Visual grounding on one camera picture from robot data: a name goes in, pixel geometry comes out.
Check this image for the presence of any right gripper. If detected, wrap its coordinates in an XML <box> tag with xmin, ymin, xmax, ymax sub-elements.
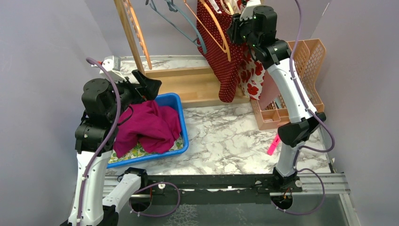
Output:
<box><xmin>225</xmin><ymin>11</ymin><xmax>259</xmax><ymax>49</ymax></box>

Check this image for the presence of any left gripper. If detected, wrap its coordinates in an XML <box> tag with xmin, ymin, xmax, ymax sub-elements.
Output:
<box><xmin>105</xmin><ymin>69</ymin><xmax>162</xmax><ymax>121</ymax></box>

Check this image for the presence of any wooden hanger metal hook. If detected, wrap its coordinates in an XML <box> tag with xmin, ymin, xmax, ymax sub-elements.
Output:
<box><xmin>184</xmin><ymin>0</ymin><xmax>232</xmax><ymax>62</ymax></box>

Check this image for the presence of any orange wavy hanger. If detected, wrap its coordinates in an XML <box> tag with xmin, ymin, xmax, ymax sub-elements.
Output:
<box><xmin>122</xmin><ymin>0</ymin><xmax>152</xmax><ymax>72</ymax></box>

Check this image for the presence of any magenta pleated skirt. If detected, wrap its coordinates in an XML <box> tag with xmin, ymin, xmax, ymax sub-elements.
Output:
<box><xmin>113</xmin><ymin>101</ymin><xmax>182</xmax><ymax>158</ymax></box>

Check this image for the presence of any grey-blue hanger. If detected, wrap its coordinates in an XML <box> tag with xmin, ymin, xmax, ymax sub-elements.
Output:
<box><xmin>145</xmin><ymin>0</ymin><xmax>208</xmax><ymax>54</ymax></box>

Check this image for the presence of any lemon print skirt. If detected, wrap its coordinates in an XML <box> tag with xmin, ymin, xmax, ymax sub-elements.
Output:
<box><xmin>108</xmin><ymin>136</ymin><xmax>184</xmax><ymax>163</ymax></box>

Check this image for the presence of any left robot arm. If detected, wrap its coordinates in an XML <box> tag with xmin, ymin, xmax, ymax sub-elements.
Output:
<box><xmin>64</xmin><ymin>70</ymin><xmax>162</xmax><ymax>226</ymax></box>

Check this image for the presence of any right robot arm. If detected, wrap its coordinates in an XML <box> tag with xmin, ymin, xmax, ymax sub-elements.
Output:
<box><xmin>227</xmin><ymin>0</ymin><xmax>326</xmax><ymax>192</ymax></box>

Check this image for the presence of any red poppy print skirt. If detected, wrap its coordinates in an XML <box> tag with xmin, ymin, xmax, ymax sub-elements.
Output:
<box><xmin>218</xmin><ymin>0</ymin><xmax>266</xmax><ymax>101</ymax></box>

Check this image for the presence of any blue plastic bin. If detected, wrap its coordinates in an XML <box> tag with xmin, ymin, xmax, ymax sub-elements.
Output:
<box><xmin>107</xmin><ymin>94</ymin><xmax>189</xmax><ymax>169</ymax></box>

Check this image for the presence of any wooden clothes rack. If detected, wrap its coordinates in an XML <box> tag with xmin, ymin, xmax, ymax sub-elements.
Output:
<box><xmin>112</xmin><ymin>0</ymin><xmax>265</xmax><ymax>108</ymax></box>

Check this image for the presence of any pink clipboard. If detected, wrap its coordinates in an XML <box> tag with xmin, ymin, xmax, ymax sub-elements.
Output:
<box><xmin>258</xmin><ymin>73</ymin><xmax>280</xmax><ymax>110</ymax></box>

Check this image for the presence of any peach plastic organizer basket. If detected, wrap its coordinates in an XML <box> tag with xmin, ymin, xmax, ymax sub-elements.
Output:
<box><xmin>250</xmin><ymin>39</ymin><xmax>326</xmax><ymax>130</ymax></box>

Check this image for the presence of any pink marker pen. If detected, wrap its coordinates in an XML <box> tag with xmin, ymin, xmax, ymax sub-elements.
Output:
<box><xmin>266</xmin><ymin>135</ymin><xmax>280</xmax><ymax>156</ymax></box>

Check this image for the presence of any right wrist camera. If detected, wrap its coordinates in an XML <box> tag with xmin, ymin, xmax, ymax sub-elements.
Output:
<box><xmin>240</xmin><ymin>0</ymin><xmax>262</xmax><ymax>21</ymax></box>

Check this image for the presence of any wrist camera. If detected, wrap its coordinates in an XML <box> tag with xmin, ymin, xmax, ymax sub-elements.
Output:
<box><xmin>240</xmin><ymin>0</ymin><xmax>262</xmax><ymax>21</ymax></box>
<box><xmin>98</xmin><ymin>55</ymin><xmax>127</xmax><ymax>83</ymax></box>

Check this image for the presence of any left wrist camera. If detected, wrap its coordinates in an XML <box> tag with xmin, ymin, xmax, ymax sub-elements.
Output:
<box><xmin>98</xmin><ymin>55</ymin><xmax>127</xmax><ymax>83</ymax></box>

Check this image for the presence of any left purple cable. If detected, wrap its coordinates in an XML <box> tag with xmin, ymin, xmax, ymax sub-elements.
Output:
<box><xmin>76</xmin><ymin>57</ymin><xmax>182</xmax><ymax>226</ymax></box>

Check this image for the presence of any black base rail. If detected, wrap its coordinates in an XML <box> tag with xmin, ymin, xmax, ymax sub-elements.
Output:
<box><xmin>129</xmin><ymin>174</ymin><xmax>302</xmax><ymax>207</ymax></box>

